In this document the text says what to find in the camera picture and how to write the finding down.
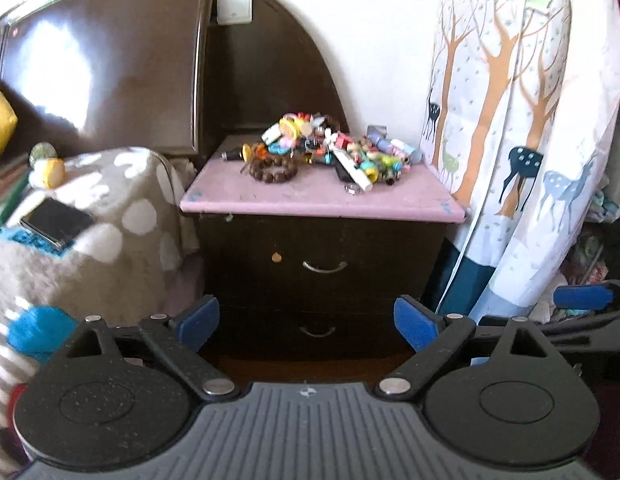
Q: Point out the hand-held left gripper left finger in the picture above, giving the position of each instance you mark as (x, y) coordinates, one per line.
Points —
(197, 320)

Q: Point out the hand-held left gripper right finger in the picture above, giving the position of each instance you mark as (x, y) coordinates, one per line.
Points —
(415, 322)

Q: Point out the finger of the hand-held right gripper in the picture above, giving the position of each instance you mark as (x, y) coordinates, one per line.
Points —
(590, 330)
(580, 297)

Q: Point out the dark drawer without sticker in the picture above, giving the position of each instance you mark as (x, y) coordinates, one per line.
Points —
(270, 332)

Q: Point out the mauve bed skirt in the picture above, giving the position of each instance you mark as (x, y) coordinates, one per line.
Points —
(184, 282)

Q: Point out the grey white-spotted blanket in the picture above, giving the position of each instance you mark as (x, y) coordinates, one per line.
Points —
(129, 240)

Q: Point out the white marker pen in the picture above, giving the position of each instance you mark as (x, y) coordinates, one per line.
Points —
(357, 177)

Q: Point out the dark nightstand with pink top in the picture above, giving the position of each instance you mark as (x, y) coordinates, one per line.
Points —
(315, 200)

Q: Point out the green toy flashlight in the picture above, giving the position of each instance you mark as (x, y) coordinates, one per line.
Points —
(375, 167)

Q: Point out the cartoon printed bedsheet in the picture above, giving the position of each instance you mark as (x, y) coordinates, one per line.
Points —
(34, 332)

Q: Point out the light blue tube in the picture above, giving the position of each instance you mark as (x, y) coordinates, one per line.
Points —
(412, 155)

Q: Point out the small black flashlight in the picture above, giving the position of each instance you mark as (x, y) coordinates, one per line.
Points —
(232, 155)

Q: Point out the black phone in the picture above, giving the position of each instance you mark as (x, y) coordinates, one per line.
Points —
(57, 221)

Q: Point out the pink printed tube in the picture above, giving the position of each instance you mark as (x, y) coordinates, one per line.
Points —
(390, 147)

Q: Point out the teal cloth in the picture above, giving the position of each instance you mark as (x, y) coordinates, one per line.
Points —
(24, 241)

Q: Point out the white deer printed curtain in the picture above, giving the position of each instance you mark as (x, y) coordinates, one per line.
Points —
(515, 110)

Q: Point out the yellow and white toy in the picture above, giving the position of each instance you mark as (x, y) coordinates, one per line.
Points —
(48, 172)

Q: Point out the pile of small colourful toys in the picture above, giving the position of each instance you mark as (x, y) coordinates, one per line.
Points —
(300, 135)

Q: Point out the green patterned ball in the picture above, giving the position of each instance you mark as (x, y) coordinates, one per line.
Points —
(42, 152)

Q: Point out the stack of books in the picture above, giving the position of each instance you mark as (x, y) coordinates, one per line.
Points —
(7, 192)

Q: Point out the dark wooden headboard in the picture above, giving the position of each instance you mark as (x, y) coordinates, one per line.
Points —
(114, 70)

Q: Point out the white wall switch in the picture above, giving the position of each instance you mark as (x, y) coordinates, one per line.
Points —
(233, 6)

